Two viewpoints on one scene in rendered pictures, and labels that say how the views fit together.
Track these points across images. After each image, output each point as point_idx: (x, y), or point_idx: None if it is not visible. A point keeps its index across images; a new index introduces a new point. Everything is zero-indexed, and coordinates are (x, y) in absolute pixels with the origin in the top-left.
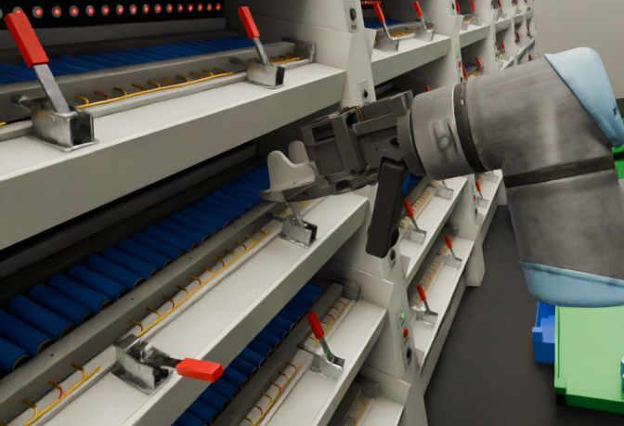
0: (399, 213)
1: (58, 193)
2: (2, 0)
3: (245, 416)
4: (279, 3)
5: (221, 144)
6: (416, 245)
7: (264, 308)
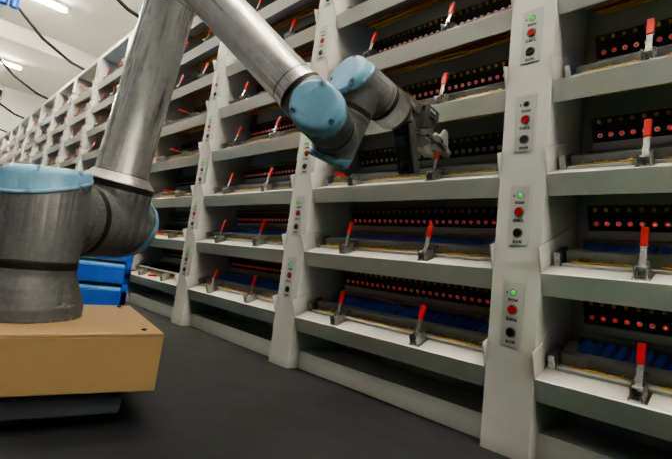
0: (406, 153)
1: None
2: (416, 92)
3: (396, 248)
4: None
5: None
6: (626, 277)
7: (388, 189)
